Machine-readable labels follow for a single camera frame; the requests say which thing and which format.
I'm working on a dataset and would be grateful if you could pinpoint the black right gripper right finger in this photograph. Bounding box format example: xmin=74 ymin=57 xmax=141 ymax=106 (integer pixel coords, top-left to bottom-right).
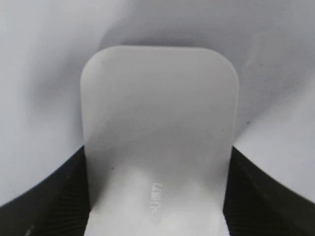
xmin=223 ymin=147 xmax=315 ymax=236

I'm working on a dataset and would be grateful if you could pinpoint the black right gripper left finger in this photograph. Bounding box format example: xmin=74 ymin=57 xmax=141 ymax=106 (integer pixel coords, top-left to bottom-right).
xmin=0 ymin=147 xmax=91 ymax=236

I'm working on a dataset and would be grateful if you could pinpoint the white whiteboard eraser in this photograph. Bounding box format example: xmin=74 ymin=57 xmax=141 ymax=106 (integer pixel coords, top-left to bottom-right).
xmin=80 ymin=46 xmax=239 ymax=236

